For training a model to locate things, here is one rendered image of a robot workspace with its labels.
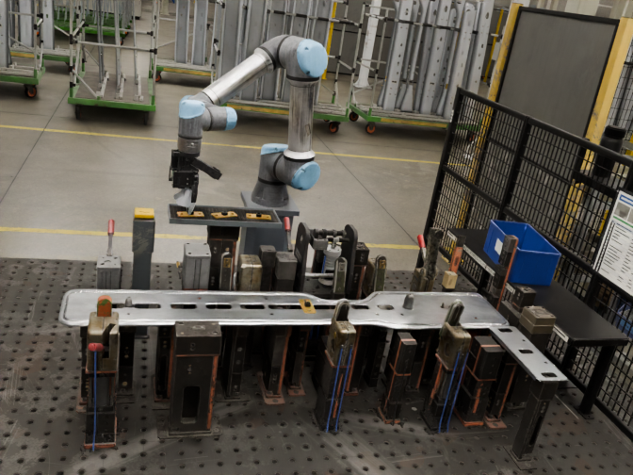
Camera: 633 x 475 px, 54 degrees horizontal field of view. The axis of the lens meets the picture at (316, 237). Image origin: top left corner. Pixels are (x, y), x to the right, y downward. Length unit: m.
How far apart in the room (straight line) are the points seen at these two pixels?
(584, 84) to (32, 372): 3.26
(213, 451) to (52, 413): 0.47
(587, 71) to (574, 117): 0.27
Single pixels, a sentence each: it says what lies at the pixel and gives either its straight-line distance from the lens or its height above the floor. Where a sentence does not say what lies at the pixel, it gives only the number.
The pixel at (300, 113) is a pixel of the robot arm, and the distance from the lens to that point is 2.24.
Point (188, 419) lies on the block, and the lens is 1.87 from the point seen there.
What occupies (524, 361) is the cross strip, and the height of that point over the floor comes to 1.00.
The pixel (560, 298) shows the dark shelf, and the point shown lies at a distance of 2.39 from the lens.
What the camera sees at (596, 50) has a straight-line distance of 4.05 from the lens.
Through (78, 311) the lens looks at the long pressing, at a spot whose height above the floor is 1.00.
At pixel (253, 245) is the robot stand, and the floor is 0.94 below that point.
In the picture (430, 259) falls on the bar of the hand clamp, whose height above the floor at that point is 1.11.
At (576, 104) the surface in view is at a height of 1.49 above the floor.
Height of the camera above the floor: 1.92
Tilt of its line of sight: 22 degrees down
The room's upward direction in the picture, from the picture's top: 9 degrees clockwise
